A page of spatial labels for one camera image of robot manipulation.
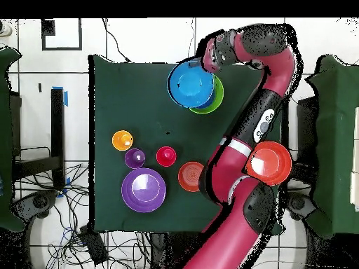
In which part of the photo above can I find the purple cup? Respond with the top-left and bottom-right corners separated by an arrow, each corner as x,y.
124,148 -> 147,170

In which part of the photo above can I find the green bowl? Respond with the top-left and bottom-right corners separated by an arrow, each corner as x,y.
189,74 -> 224,115

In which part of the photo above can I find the dark green table cloth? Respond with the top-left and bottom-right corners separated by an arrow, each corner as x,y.
88,54 -> 291,235

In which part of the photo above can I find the black equipment stand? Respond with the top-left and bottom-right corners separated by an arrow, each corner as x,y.
280,93 -> 319,183
12,88 -> 67,191

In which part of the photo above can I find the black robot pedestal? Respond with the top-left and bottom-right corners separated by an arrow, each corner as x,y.
149,232 -> 203,269

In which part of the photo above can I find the black power strip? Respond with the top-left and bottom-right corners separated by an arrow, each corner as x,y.
78,225 -> 109,265

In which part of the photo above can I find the purple bowl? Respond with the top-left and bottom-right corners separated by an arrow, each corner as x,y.
121,167 -> 167,214

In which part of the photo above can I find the person's foot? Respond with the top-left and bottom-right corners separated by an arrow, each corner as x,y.
0,20 -> 13,38

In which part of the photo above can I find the green clothed side table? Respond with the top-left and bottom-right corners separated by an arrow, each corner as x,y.
0,47 -> 26,233
305,54 -> 359,239

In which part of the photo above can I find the bundle of floor cables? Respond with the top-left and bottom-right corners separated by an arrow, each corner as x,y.
13,145 -> 151,269

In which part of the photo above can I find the small orange bowl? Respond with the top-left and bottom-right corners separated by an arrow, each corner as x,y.
177,161 -> 205,193

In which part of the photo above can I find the red cup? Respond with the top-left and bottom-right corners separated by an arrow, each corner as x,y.
156,146 -> 177,168

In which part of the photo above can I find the orange cup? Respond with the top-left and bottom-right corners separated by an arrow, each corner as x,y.
111,130 -> 135,152

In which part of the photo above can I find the thin black cable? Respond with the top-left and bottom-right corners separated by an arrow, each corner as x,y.
102,18 -> 131,63

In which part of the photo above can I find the large light blue bowl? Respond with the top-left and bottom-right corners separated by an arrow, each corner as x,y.
167,60 -> 215,109

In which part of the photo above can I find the large orange bowl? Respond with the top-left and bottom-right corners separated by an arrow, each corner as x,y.
245,141 -> 293,186

